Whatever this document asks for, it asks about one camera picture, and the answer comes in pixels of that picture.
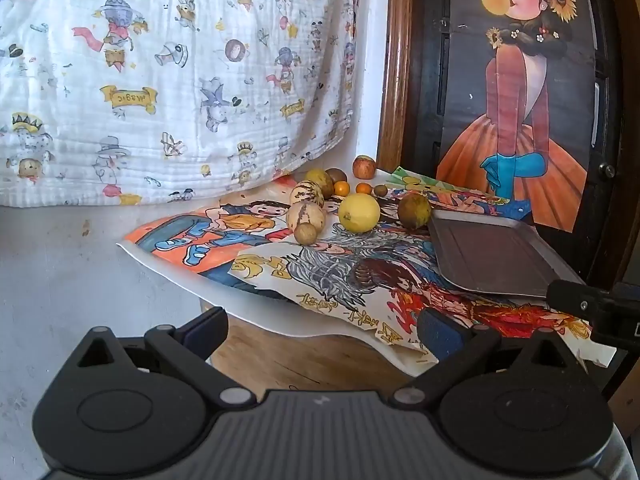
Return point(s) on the brown-green mango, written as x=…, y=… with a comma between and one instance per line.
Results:
x=414, y=211

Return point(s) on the boldly striped pepino melon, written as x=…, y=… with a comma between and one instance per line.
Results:
x=306, y=193

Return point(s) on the yellow bear green drawing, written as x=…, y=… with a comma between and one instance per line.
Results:
x=425, y=182

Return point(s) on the wall poster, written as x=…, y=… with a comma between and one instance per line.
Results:
x=520, y=110

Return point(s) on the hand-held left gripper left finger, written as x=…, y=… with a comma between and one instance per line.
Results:
x=210, y=327

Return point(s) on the red apple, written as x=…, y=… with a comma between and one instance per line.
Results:
x=364, y=167

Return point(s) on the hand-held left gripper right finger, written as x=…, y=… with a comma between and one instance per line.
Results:
x=440, y=335

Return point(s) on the pale pepino melon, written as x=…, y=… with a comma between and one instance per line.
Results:
x=306, y=215

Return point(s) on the metal tray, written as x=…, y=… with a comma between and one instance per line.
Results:
x=495, y=255

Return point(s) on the grey-haired figure flame drawing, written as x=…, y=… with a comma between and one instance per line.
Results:
x=340, y=275

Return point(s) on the dark door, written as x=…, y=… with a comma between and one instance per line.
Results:
x=427, y=75

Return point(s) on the orange boys cartoon drawing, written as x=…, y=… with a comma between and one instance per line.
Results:
x=200, y=245

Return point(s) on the small orange kumquat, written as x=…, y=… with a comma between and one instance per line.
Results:
x=342, y=189
x=363, y=188

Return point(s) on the round yellow citrus fruit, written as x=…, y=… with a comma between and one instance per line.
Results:
x=359, y=212

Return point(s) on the brown wooden door frame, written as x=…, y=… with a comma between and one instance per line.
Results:
x=395, y=60

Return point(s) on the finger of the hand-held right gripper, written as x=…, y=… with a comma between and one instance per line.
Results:
x=570, y=297

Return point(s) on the white cartoon printed blanket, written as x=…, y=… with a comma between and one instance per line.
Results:
x=165, y=75

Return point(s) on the round tan fruit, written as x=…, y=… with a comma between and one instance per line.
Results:
x=305, y=234

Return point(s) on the yellow-green mango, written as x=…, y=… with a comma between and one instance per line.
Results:
x=318, y=178

